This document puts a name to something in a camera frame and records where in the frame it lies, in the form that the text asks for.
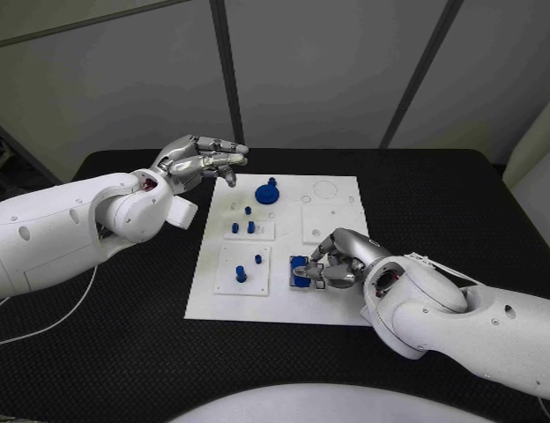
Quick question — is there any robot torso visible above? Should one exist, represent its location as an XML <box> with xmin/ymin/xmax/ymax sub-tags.
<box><xmin>167</xmin><ymin>382</ymin><xmax>500</xmax><ymax>423</ymax></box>

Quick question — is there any blue block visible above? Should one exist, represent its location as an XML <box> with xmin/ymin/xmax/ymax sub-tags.
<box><xmin>290</xmin><ymin>255</ymin><xmax>314</xmax><ymax>289</ymax></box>

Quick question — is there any white task board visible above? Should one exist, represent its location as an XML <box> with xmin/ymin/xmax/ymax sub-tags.
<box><xmin>183</xmin><ymin>173</ymin><xmax>373</xmax><ymax>328</ymax></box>

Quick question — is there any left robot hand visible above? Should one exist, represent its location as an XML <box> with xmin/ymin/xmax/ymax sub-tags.
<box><xmin>151</xmin><ymin>134</ymin><xmax>251</xmax><ymax>195</ymax></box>

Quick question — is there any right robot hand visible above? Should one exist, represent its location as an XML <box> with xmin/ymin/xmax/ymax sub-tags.
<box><xmin>292</xmin><ymin>227</ymin><xmax>393</xmax><ymax>290</ymax></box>

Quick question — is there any blue gear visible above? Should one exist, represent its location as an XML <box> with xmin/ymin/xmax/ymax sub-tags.
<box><xmin>254</xmin><ymin>176</ymin><xmax>282</xmax><ymax>205</ymax></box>

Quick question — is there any white foam panel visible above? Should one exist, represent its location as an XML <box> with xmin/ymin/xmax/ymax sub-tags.
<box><xmin>501</xmin><ymin>99</ymin><xmax>550</xmax><ymax>275</ymax></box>

